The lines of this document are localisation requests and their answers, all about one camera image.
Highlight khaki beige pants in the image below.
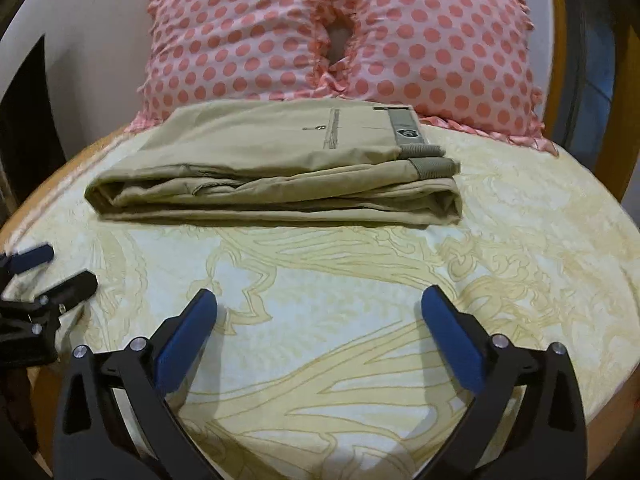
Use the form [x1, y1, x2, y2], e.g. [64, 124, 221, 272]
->
[85, 99, 462, 228]

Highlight black television screen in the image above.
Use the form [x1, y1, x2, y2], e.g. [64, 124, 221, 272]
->
[1, 38, 66, 221]

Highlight cream patterned bed sheet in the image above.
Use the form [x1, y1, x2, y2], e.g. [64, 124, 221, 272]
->
[1, 130, 639, 479]

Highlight left pink polka-dot pillow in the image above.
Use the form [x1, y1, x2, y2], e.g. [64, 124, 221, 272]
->
[128, 0, 338, 132]

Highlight pink polka-dot pillow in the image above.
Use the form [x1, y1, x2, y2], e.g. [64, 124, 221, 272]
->
[329, 0, 556, 154]
[128, 0, 338, 132]

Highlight right pink polka-dot pillow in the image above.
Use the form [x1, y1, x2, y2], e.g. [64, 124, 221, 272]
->
[329, 0, 556, 154]

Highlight wooden door frame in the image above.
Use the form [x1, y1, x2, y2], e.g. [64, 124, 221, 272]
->
[526, 0, 639, 211]

